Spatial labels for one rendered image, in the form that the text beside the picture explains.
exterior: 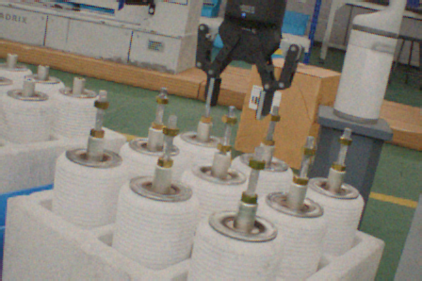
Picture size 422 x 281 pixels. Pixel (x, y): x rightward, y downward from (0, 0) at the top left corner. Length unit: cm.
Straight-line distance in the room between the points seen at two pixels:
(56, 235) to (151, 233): 13
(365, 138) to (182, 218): 54
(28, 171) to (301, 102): 101
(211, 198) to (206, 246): 15
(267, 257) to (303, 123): 122
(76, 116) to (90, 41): 174
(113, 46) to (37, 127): 178
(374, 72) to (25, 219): 68
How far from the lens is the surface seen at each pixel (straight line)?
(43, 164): 102
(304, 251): 69
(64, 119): 109
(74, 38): 284
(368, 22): 110
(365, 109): 111
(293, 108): 179
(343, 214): 78
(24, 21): 297
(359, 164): 111
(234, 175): 77
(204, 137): 91
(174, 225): 65
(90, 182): 71
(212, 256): 59
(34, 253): 76
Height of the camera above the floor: 48
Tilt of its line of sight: 15 degrees down
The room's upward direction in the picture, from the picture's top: 11 degrees clockwise
